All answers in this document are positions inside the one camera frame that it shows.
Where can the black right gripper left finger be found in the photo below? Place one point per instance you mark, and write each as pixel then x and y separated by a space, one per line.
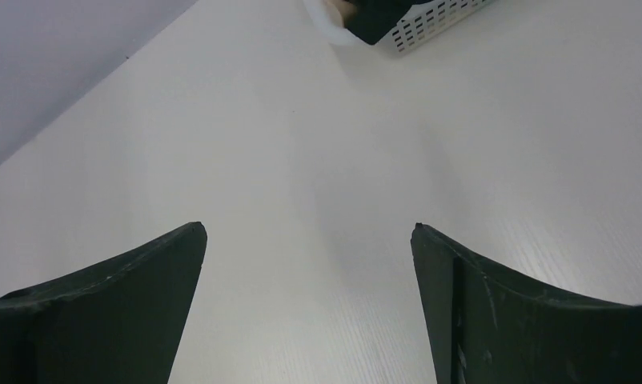
pixel 118 321

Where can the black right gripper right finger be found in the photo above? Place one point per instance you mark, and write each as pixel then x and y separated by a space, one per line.
pixel 488 323

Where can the white plastic laundry basket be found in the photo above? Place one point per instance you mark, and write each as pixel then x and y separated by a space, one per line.
pixel 419 25

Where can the black t shirt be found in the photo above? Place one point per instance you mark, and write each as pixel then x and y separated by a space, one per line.
pixel 373 19

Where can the beige t shirt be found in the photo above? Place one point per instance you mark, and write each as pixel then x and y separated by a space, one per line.
pixel 341 11

